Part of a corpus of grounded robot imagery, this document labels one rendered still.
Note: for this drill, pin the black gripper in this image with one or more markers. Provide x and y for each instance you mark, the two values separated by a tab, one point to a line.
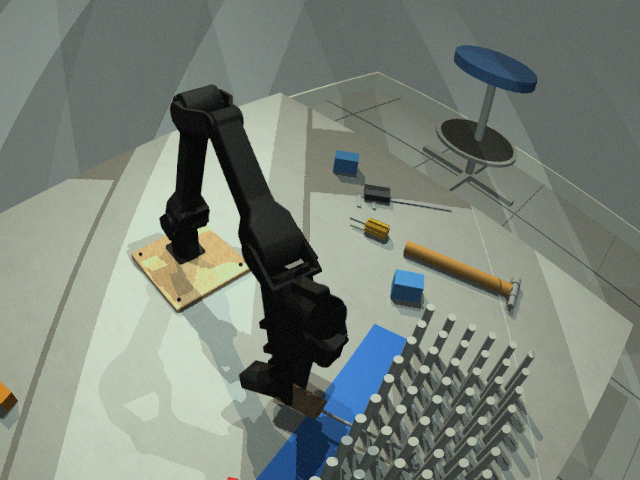
276	378

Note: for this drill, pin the blue flat strip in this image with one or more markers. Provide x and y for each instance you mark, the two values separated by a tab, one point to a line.
315	440

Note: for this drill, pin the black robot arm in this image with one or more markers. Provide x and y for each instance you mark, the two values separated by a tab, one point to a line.
268	234

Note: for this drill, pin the blue cube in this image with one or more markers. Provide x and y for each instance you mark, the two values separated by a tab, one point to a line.
346	162
407	286

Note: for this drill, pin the orange rectangular bar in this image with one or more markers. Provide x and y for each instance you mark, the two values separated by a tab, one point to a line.
7	399

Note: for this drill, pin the yellow ribbed screwdriver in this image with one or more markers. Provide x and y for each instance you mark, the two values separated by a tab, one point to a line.
374	227

